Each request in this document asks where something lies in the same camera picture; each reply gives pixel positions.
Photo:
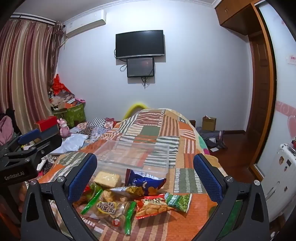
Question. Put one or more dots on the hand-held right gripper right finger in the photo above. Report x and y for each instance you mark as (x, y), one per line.
(207, 178)

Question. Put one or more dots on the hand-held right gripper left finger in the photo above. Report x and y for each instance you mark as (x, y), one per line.
(83, 178)

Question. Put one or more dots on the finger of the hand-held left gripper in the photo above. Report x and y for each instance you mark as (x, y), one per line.
(46, 146)
(29, 136)

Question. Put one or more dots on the green pea packet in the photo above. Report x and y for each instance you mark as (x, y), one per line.
(179, 201)

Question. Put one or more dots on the green-edged clear snack packet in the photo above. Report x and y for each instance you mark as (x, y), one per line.
(108, 208)

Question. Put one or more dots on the orange snack clear packet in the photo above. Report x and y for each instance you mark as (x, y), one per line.
(129, 191)

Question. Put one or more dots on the clear plastic container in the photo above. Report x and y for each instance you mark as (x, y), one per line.
(138, 157)

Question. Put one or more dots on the red and green snack packet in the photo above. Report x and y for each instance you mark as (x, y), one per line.
(93, 187)

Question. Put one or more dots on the dark grey box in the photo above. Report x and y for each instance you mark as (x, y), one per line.
(50, 131)

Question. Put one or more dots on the red box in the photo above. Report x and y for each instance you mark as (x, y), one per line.
(46, 122)

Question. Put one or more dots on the tan cracker clear packet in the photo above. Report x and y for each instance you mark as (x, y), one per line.
(107, 179)

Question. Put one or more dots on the pink garment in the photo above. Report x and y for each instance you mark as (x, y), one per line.
(5, 129)

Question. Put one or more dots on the pink toy figure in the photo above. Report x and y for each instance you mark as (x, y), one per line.
(63, 128)

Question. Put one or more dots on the clothes on floor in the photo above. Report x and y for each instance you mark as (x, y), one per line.
(212, 139)

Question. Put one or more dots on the green storage box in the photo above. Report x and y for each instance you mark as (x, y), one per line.
(71, 114)

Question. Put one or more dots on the pile of papers and clothes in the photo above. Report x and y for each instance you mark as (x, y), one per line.
(61, 98)

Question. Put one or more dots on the checkered patchwork quilt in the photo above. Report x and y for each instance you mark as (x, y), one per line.
(97, 127)

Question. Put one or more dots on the cardboard box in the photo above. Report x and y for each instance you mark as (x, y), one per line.
(208, 124)

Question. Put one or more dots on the red plastic bag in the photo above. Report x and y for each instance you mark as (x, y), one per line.
(59, 84)

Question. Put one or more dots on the red peanut packet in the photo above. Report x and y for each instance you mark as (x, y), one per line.
(152, 206)

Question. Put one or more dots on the orange striped patchwork blanket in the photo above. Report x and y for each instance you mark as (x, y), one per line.
(166, 132)

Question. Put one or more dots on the blue chip packet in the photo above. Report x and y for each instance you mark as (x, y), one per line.
(145, 183)

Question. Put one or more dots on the striped curtain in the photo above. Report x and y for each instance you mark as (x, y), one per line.
(23, 69)

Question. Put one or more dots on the white appliance with stickers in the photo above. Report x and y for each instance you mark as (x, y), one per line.
(279, 180)

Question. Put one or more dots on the yellow hoop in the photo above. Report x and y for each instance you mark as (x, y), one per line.
(135, 107)

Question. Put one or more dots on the wooden door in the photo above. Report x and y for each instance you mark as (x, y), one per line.
(257, 97)

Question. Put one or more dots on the frosted sliding wardrobe door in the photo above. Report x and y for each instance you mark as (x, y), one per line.
(284, 92)

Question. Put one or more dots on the small black monitor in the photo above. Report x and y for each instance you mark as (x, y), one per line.
(140, 67)

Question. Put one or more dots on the white air conditioner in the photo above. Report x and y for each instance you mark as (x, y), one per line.
(85, 23)

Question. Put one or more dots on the large black television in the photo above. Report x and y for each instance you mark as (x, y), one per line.
(140, 44)

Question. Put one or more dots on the wooden overhead cabinet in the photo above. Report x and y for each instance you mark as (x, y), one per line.
(235, 14)

